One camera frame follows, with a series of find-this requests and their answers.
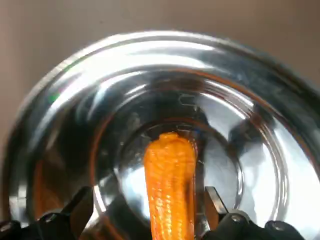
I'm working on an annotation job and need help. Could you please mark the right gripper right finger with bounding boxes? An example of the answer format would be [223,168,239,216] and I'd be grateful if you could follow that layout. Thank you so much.
[203,186,312,240]

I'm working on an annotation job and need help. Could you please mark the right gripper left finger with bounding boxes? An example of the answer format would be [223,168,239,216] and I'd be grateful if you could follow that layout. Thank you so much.
[0,186,95,240]

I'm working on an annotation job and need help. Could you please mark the orange corn cob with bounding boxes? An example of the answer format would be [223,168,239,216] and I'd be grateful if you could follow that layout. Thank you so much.
[144,132,199,240]

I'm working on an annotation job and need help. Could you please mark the stainless steel pot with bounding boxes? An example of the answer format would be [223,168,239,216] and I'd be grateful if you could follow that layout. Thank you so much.
[4,29,320,240]

